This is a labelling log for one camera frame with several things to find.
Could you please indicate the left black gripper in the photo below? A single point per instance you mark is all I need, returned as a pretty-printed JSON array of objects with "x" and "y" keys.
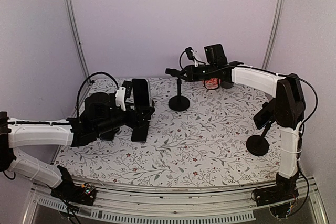
[{"x": 138, "y": 121}]

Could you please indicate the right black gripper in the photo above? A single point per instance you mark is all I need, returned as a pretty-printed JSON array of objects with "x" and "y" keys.
[{"x": 191, "y": 74}]

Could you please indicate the black phone blue edge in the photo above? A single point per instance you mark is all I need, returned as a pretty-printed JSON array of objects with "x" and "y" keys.
[{"x": 107, "y": 137}]

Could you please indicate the black tall round-base stand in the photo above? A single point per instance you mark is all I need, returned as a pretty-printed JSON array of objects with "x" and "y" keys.
[{"x": 257, "y": 145}]

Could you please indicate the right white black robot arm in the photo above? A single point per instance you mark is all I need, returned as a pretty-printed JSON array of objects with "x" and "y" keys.
[{"x": 286, "y": 107}]

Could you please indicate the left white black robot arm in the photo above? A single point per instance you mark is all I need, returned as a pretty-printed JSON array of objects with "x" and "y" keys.
[{"x": 16, "y": 133}]

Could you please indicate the red white patterned bowl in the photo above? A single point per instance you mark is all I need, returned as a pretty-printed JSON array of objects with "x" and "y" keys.
[{"x": 212, "y": 84}]

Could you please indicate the dark grey mug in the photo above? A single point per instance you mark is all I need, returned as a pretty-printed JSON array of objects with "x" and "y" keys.
[{"x": 226, "y": 85}]

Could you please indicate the floral patterned table mat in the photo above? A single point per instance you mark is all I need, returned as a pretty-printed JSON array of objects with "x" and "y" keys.
[{"x": 204, "y": 146}]

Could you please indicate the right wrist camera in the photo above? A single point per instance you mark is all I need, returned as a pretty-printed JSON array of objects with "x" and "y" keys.
[{"x": 193, "y": 56}]

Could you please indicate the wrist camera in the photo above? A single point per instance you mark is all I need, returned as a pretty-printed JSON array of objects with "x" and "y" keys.
[
  {"x": 193, "y": 56},
  {"x": 122, "y": 94}
]

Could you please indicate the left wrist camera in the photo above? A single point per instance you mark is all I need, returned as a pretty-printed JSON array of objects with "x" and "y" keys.
[{"x": 122, "y": 94}]

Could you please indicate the front aluminium rail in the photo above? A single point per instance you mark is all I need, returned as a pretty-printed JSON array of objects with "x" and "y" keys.
[{"x": 121, "y": 203}]

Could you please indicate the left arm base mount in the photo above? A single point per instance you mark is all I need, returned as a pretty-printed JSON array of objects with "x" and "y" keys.
[{"x": 84, "y": 194}]

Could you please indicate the right aluminium frame post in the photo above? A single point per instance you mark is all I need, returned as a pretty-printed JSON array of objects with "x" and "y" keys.
[{"x": 273, "y": 33}]

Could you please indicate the aluminium frame post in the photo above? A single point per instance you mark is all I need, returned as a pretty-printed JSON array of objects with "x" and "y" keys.
[
  {"x": 76, "y": 37},
  {"x": 273, "y": 33}
]

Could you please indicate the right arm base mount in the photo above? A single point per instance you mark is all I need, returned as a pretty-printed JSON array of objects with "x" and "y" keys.
[{"x": 284, "y": 189}]

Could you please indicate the left aluminium frame post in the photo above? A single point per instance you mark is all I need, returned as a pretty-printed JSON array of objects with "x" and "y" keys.
[{"x": 76, "y": 37}]

